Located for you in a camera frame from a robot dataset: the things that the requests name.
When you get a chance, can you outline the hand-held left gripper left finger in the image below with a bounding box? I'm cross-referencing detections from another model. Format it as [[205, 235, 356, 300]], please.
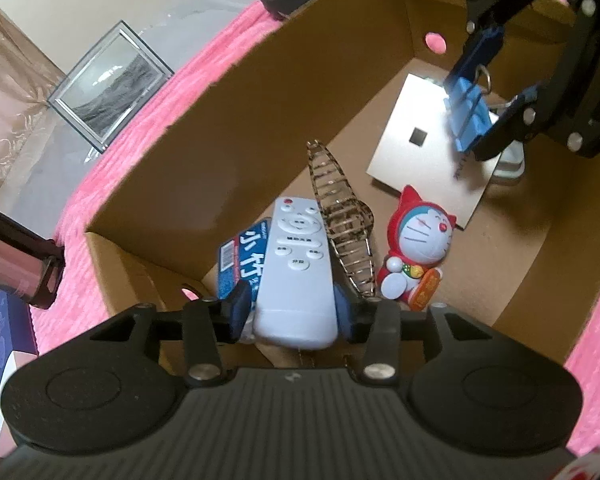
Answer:
[[82, 280, 253, 387]]

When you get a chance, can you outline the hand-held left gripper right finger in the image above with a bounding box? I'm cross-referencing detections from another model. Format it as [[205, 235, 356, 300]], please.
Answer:
[[332, 284, 501, 387]]

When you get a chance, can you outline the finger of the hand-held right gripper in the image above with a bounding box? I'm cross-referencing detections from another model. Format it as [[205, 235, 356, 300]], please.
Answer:
[[475, 0, 600, 162], [445, 0, 556, 86]]

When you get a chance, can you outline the white square power adapter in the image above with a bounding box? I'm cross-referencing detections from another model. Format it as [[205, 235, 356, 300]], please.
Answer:
[[494, 140, 526, 181]]

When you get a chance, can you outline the blue binder clip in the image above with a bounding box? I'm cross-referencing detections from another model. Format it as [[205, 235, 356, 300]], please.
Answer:
[[442, 60, 501, 153]]

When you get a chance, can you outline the blue printed packet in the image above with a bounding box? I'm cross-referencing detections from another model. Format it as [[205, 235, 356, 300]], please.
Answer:
[[215, 217, 273, 346]]

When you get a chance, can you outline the white remote control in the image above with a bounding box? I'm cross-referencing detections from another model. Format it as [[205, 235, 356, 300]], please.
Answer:
[[252, 196, 340, 351]]

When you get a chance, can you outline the beige box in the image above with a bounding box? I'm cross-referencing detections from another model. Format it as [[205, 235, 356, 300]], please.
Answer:
[[366, 73, 503, 231]]

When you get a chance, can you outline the brown ladder-shaped hair clip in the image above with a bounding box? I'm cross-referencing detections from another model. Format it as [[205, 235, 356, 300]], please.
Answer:
[[306, 140, 378, 301]]

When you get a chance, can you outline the red hooded cat figurine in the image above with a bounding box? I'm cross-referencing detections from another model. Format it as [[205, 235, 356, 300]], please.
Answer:
[[376, 185, 457, 312]]

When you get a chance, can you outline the brown cardboard box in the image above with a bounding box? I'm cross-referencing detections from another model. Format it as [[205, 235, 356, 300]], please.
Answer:
[[83, 0, 600, 376]]

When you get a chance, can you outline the pink ribbed blanket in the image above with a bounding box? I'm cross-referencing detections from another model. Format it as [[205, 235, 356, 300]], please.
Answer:
[[30, 0, 600, 461]]

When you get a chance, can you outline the dark blue box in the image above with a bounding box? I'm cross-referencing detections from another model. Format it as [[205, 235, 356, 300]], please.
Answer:
[[0, 285, 37, 411]]

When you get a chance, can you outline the pink bottle with black holder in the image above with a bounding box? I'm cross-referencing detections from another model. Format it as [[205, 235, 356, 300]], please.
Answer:
[[0, 199, 65, 310]]

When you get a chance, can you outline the red and white card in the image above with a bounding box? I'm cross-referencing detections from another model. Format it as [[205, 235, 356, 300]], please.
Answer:
[[555, 447, 600, 480]]

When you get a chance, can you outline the clear plastic cover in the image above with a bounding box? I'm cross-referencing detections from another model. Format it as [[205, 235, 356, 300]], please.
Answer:
[[0, 0, 271, 211]]

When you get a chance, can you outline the pale pink curtain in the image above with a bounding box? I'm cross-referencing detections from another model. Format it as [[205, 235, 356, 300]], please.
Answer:
[[0, 0, 67, 206]]

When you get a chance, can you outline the glass picture frame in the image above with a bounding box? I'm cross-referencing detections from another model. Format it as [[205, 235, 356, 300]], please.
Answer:
[[47, 21, 175, 153]]

